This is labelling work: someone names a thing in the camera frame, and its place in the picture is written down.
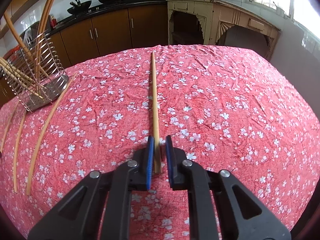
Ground wooden chopstick one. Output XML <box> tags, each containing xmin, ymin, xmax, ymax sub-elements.
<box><xmin>25</xmin><ymin>73</ymin><xmax>78</xmax><ymax>196</ymax></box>

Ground wooden chopstick three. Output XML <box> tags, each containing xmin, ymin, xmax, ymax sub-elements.
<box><xmin>13</xmin><ymin>111</ymin><xmax>27</xmax><ymax>193</ymax></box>

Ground wooden chopstick two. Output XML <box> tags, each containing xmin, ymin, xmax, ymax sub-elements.
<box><xmin>151</xmin><ymin>52</ymin><xmax>162</xmax><ymax>174</ymax></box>

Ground wooden chopstick four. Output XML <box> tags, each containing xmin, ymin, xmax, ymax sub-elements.
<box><xmin>1</xmin><ymin>101</ymin><xmax>19</xmax><ymax>152</ymax></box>

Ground wooden chopstick seven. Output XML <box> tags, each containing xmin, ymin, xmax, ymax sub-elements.
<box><xmin>1</xmin><ymin>57</ymin><xmax>43</xmax><ymax>99</ymax></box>

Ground wooden chopstick five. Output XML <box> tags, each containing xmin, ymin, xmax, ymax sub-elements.
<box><xmin>3</xmin><ymin>11</ymin><xmax>49</xmax><ymax>79</ymax></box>

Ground lower wooden kitchen cabinets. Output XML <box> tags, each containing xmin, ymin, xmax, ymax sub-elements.
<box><xmin>0</xmin><ymin>2</ymin><xmax>171</xmax><ymax>106</ymax></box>

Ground red floral tablecloth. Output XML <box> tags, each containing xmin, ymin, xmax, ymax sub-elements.
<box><xmin>1</xmin><ymin>46</ymin><xmax>319</xmax><ymax>236</ymax></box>

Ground dark wooden cutting board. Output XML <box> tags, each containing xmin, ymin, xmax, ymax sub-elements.
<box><xmin>20</xmin><ymin>21</ymin><xmax>40</xmax><ymax>47</ymax></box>

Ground red sauce bottle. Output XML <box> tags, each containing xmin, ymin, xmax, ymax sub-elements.
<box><xmin>50</xmin><ymin>15</ymin><xmax>57</xmax><ymax>28</ymax></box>

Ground cream wooden side table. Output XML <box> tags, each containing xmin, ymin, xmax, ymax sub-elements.
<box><xmin>167</xmin><ymin>0</ymin><xmax>280</xmax><ymax>61</ymax></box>

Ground metal cup on windowsill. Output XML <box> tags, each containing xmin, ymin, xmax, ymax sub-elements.
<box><xmin>273</xmin><ymin>2</ymin><xmax>285</xmax><ymax>17</ymax></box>

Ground wire utensil holder basket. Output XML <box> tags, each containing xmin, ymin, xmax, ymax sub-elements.
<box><xmin>1</xmin><ymin>33</ymin><xmax>69</xmax><ymax>112</ymax></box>

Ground black wok with handle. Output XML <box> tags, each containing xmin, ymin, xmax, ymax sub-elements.
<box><xmin>67</xmin><ymin>0</ymin><xmax>92</xmax><ymax>15</ymax></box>

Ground right window frame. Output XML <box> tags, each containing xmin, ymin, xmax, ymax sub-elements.
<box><xmin>249</xmin><ymin>0</ymin><xmax>319</xmax><ymax>38</ymax></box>

